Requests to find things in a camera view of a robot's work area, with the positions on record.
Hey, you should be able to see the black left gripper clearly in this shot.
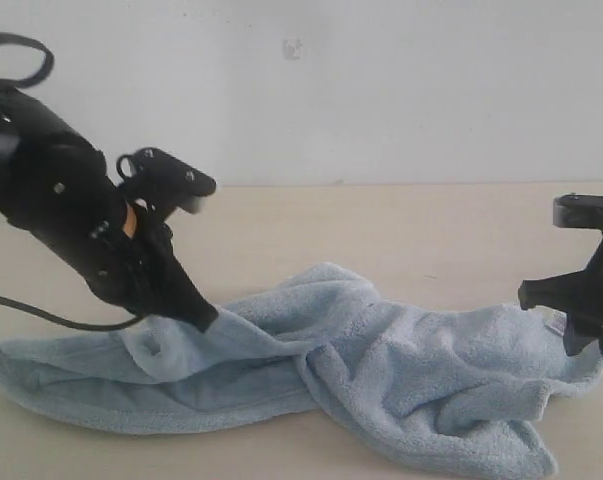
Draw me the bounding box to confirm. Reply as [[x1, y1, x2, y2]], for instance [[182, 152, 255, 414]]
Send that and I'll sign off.
[[80, 197, 219, 333]]

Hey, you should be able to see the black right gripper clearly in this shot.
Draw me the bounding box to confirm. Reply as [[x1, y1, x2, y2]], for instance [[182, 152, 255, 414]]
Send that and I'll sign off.
[[518, 235, 603, 358]]

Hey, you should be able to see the light blue fluffy towel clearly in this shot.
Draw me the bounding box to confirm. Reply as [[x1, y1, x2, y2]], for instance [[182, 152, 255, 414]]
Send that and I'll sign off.
[[0, 263, 603, 479]]

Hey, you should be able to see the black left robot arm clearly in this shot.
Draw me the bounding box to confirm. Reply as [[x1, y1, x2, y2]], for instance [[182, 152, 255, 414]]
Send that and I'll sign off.
[[0, 82, 218, 331]]

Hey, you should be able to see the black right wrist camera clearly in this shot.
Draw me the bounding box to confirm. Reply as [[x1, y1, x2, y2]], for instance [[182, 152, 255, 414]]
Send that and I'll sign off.
[[552, 193, 603, 232]]

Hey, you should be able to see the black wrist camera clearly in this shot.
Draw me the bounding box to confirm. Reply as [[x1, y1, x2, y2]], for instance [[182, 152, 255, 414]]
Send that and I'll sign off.
[[116, 147, 217, 221], [552, 193, 603, 232]]

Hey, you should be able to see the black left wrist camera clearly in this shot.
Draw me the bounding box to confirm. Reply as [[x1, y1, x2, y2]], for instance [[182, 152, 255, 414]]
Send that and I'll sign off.
[[116, 147, 217, 221]]

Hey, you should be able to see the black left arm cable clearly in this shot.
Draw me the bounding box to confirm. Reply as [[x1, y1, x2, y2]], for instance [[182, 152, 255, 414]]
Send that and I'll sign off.
[[0, 32, 142, 332]]

